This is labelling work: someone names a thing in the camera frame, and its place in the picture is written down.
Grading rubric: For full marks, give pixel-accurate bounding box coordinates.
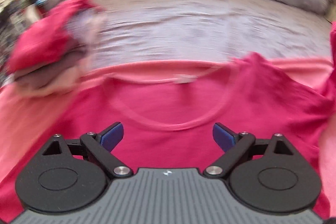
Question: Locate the crimson red t-shirt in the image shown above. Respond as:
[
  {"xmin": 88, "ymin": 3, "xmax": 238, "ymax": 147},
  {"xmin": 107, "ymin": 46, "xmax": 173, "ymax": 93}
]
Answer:
[{"xmin": 0, "ymin": 52, "xmax": 336, "ymax": 222}]

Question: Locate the pink blanket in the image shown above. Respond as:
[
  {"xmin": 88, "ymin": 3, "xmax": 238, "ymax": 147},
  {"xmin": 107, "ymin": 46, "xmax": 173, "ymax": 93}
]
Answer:
[{"xmin": 0, "ymin": 21, "xmax": 336, "ymax": 214}]

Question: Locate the folded grey garment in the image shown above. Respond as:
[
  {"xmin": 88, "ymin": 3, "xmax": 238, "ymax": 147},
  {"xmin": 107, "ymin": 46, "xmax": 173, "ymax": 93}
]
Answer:
[{"xmin": 13, "ymin": 47, "xmax": 87, "ymax": 90}]

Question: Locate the folded light pink garment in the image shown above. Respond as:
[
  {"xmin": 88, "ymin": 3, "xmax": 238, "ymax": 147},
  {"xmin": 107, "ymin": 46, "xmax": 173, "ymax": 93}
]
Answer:
[{"xmin": 15, "ymin": 10, "xmax": 105, "ymax": 97}]

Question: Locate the folded red garment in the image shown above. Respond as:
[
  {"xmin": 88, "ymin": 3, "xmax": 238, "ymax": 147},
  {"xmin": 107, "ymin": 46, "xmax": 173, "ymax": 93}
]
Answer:
[{"xmin": 7, "ymin": 0, "xmax": 97, "ymax": 73}]

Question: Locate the white bed sheet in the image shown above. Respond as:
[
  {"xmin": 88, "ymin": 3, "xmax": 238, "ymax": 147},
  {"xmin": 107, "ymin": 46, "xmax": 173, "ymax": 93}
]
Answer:
[{"xmin": 65, "ymin": 0, "xmax": 333, "ymax": 70}]

